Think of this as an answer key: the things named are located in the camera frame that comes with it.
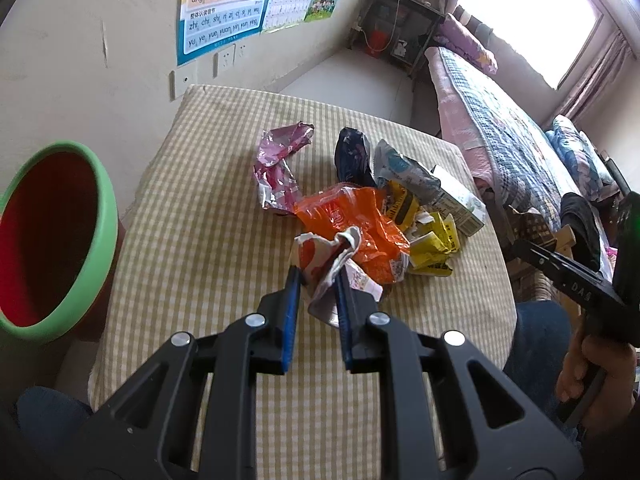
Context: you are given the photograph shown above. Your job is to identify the light purple curtain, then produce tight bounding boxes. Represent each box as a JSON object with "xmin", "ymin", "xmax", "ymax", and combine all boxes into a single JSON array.
[{"xmin": 435, "ymin": 0, "xmax": 639, "ymax": 120}]

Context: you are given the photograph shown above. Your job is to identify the dark blue snack wrapper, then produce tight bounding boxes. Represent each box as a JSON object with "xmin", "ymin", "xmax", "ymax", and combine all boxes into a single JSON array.
[{"xmin": 334, "ymin": 127, "xmax": 376, "ymax": 188}]

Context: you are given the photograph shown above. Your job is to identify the pink pillow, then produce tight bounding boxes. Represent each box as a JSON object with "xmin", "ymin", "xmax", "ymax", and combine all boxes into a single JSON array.
[{"xmin": 434, "ymin": 13, "xmax": 498, "ymax": 76}]

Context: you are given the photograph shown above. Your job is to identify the yellow snack bag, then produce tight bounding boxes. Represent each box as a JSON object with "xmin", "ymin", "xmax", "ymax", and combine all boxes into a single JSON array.
[{"xmin": 383, "ymin": 181, "xmax": 461, "ymax": 278}]

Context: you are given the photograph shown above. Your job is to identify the white milk carton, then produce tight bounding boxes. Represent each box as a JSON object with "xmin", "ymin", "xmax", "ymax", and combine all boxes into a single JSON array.
[{"xmin": 432, "ymin": 165, "xmax": 488, "ymax": 237}]

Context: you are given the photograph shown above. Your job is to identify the black clothing on bed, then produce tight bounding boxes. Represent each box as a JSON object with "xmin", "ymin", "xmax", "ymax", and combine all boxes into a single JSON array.
[{"xmin": 560, "ymin": 192, "xmax": 601, "ymax": 272}]

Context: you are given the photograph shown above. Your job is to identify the person's blue jeans leg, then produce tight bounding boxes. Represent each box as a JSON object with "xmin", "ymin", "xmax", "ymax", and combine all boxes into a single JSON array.
[{"xmin": 15, "ymin": 300, "xmax": 572, "ymax": 454}]

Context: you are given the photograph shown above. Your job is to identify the white paper wrapper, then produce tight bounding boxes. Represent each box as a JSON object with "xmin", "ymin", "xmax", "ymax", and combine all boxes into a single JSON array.
[{"xmin": 290, "ymin": 226, "xmax": 383, "ymax": 328}]

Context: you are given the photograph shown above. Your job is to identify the blue pinyin wall poster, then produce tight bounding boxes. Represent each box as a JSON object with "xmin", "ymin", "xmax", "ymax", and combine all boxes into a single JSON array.
[{"xmin": 176, "ymin": 0, "xmax": 268, "ymax": 66}]

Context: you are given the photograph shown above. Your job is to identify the white wall cover plate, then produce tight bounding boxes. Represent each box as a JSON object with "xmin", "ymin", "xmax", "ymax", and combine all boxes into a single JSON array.
[{"xmin": 169, "ymin": 61, "xmax": 198, "ymax": 101}]

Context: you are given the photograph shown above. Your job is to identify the orange plastic bag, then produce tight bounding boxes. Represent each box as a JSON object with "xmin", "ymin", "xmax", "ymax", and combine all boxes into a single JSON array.
[{"xmin": 294, "ymin": 182, "xmax": 410, "ymax": 285}]

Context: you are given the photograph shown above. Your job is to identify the red bin with green rim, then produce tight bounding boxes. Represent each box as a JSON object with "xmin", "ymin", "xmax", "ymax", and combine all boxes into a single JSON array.
[{"xmin": 1, "ymin": 141, "xmax": 125, "ymax": 344}]

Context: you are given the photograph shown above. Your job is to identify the pink wrapper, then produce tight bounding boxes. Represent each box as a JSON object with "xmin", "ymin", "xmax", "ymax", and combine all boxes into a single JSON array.
[{"xmin": 253, "ymin": 122, "xmax": 314, "ymax": 214}]

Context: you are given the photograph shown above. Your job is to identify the red bucket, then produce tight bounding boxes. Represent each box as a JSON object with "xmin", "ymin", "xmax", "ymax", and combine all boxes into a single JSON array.
[{"xmin": 363, "ymin": 29, "xmax": 390, "ymax": 58}]

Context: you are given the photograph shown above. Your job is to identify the bed with plaid quilt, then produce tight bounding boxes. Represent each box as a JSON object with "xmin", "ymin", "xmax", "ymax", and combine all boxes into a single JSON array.
[{"xmin": 425, "ymin": 47, "xmax": 585, "ymax": 230}]

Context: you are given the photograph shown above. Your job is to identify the wooden chair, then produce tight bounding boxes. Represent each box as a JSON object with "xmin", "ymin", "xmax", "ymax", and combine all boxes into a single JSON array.
[{"xmin": 504, "ymin": 206, "xmax": 582, "ymax": 326}]

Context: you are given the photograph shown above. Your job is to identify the person's right hand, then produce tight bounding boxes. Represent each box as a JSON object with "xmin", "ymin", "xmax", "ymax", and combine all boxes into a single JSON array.
[{"xmin": 555, "ymin": 328, "xmax": 637, "ymax": 437}]

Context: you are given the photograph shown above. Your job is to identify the folded floral blanket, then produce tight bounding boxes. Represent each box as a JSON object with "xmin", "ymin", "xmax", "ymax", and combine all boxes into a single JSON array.
[{"xmin": 546, "ymin": 115, "xmax": 620, "ymax": 203}]

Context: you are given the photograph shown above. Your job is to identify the dark shelf unit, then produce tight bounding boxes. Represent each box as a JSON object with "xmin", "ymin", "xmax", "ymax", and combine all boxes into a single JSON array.
[{"xmin": 346, "ymin": 0, "xmax": 445, "ymax": 79}]

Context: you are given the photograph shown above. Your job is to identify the beige checkered tablecloth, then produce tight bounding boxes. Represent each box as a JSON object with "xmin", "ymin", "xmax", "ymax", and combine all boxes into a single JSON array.
[{"xmin": 88, "ymin": 84, "xmax": 519, "ymax": 480}]

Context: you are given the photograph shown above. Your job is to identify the grey silver wrapper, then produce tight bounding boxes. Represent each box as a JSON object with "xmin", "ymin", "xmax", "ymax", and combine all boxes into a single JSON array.
[{"xmin": 373, "ymin": 139, "xmax": 442, "ymax": 206}]

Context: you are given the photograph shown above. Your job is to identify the white wall socket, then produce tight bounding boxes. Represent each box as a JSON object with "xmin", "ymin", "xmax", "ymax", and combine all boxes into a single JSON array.
[{"xmin": 214, "ymin": 44, "xmax": 235, "ymax": 78}]

